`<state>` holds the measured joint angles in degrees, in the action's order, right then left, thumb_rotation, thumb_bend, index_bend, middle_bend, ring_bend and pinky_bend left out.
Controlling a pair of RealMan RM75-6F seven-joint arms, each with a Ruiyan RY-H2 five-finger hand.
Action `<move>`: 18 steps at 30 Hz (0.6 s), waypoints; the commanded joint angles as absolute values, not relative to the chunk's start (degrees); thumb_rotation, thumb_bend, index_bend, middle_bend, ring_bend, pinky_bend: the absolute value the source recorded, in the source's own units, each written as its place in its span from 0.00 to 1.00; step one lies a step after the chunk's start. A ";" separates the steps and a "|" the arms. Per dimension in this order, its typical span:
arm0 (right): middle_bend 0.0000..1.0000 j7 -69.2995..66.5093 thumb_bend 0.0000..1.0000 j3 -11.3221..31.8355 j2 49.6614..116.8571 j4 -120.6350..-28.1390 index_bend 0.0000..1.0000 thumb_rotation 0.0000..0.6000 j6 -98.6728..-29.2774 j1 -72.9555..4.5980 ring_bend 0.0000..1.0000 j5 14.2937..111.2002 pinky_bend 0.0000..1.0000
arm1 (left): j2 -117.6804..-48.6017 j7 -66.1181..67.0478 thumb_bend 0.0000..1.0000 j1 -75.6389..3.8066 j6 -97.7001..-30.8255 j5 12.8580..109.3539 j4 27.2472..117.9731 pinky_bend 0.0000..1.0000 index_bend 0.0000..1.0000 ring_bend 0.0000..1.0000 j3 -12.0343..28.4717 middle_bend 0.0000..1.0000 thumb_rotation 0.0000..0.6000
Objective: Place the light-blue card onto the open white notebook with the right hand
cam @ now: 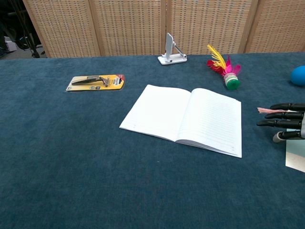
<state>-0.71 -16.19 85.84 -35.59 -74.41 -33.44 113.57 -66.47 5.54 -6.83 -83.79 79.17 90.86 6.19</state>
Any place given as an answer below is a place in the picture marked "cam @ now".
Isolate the razor in yellow blister pack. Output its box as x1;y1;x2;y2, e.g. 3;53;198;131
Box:
66;74;125;92

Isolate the open white lined notebook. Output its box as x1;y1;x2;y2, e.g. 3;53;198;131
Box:
119;84;243;159

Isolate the blue foam ball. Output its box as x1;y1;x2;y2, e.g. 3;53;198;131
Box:
290;66;305;86

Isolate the colourful feather shuttlecock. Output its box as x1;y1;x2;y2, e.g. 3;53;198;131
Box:
206;44;242;91

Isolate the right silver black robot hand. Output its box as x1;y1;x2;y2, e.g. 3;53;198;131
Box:
256;103;305;143

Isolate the white folding phone stand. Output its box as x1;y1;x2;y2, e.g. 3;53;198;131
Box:
157;32;188;66

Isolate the black tripod stand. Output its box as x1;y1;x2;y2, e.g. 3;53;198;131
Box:
9;0;41;59

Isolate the wicker folding screen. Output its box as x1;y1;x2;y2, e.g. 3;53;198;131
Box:
22;0;305;58

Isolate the blue carpet table mat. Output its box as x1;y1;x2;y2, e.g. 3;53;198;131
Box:
0;52;305;229

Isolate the light blue tasselled bookmark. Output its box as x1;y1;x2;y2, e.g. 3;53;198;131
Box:
257;107;305;173

